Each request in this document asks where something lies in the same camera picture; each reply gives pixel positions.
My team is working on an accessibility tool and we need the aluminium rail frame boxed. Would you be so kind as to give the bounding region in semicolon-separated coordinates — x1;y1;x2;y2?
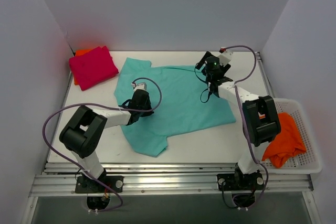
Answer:
28;162;314;197

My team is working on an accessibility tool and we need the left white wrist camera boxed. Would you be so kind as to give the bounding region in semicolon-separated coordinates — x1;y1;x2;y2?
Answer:
131;82;147;92

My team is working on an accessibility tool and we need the folded magenta t shirt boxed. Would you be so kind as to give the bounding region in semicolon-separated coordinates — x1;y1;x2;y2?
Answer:
69;46;119;91

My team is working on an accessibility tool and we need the purple cable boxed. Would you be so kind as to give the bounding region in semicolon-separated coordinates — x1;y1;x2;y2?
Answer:
223;45;269;209
41;77;162;212

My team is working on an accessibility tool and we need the white plastic basket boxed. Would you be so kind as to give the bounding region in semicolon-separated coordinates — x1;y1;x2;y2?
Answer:
262;98;322;174

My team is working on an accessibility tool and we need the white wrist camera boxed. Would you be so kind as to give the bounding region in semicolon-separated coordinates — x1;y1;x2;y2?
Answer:
218;48;233;66
131;82;147;92

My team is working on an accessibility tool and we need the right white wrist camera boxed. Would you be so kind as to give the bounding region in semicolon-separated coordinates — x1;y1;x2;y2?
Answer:
218;48;233;66

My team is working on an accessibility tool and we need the orange t shirt in basket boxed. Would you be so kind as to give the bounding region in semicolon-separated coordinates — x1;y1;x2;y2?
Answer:
262;112;307;168

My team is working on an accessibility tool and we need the teal t shirt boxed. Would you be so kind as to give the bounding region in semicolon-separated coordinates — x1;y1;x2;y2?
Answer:
114;58;236;157

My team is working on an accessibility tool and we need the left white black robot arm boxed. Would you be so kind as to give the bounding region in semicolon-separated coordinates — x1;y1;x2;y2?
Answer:
59;89;154;192

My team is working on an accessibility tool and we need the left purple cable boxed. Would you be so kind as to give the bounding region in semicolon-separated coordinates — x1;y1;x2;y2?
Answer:
41;77;162;212

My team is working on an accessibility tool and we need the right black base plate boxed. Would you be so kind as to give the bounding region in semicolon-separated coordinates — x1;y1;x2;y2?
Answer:
216;173;264;191

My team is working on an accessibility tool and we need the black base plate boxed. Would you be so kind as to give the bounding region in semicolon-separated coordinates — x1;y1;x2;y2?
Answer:
75;175;124;194
216;173;264;191

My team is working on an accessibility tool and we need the folded orange t shirt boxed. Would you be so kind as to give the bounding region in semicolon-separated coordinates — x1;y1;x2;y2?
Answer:
74;49;92;86

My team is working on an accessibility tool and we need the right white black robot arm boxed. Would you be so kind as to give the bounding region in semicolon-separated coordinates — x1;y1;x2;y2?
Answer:
195;50;281;189

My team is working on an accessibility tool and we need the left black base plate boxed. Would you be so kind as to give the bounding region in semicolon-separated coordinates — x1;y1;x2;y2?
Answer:
75;175;124;194

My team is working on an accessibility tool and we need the black thin cable loop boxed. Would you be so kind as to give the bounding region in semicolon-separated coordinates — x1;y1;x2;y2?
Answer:
194;63;213;104

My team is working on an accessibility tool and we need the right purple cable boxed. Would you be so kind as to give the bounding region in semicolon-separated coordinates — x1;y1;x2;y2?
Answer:
223;45;269;209

